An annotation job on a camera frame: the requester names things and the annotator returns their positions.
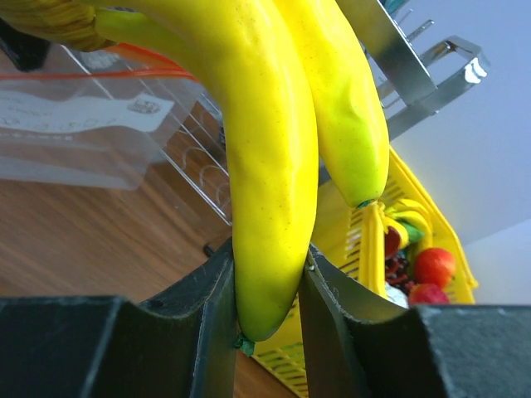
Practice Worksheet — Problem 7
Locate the yellow plastic basket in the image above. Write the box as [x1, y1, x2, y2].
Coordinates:
[252, 144, 480, 398]

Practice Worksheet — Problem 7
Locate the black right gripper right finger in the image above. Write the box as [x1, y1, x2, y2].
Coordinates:
[299, 247, 530, 397]

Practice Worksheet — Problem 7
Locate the clear orange zip bag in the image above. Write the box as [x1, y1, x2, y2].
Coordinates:
[1, 45, 203, 190]

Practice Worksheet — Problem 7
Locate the red apple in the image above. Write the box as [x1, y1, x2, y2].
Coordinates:
[414, 247, 456, 289]

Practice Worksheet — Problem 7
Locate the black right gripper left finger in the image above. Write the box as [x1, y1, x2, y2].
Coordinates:
[1, 243, 237, 397]

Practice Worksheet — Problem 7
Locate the metal dish rack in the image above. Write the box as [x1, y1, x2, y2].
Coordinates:
[61, 0, 493, 227]

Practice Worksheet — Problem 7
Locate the red tomato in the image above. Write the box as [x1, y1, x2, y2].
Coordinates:
[408, 284, 450, 307]

